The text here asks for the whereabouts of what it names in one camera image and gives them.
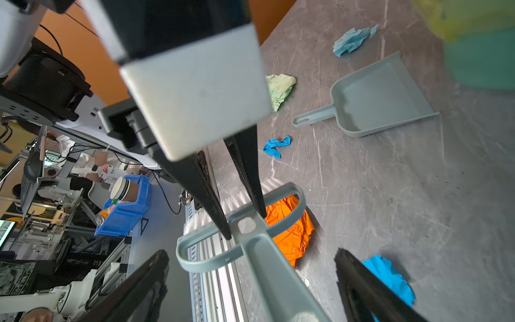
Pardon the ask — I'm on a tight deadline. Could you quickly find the green trash bin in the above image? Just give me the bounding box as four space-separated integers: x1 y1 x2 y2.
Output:
443 28 514 91

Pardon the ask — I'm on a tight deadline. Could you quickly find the large orange paper scrap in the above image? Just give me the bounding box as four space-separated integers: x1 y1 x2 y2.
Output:
265 195 315 268

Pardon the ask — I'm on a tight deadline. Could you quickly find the blue storage bin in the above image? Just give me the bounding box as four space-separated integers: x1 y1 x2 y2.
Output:
94 176 152 237

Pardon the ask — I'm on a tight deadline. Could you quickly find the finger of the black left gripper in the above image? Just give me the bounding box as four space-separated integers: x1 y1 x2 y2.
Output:
224 125 267 219

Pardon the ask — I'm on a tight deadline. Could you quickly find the grey-green hand brush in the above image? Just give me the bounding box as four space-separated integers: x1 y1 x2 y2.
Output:
176 182 329 321

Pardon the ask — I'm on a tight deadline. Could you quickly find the paper coffee cup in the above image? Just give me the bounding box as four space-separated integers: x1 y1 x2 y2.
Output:
110 177 139 203

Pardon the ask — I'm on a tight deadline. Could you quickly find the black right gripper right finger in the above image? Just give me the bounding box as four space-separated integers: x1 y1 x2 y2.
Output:
334 248 426 321

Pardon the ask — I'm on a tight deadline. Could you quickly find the pale blue paper scrap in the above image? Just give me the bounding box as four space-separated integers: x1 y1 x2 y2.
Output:
333 24 379 57

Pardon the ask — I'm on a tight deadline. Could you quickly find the grey-green dustpan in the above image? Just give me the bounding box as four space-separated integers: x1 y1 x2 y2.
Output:
292 52 439 138

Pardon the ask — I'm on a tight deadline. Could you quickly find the bright blue paper scrap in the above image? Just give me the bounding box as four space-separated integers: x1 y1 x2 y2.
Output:
362 255 415 307

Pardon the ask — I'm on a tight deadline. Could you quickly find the light green paper scrap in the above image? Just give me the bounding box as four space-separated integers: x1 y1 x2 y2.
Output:
266 74 296 112

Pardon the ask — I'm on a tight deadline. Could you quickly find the aluminium front rail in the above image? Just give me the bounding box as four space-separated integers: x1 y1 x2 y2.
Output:
182 192 250 322

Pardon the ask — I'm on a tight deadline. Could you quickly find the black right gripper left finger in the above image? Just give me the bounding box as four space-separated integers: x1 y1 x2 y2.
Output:
78 250 169 322

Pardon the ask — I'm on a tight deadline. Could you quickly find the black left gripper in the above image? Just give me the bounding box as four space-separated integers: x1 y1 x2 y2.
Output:
99 99 232 240

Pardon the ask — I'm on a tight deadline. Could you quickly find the small blue twisted scrap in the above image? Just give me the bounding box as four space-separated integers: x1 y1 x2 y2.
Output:
262 136 292 159

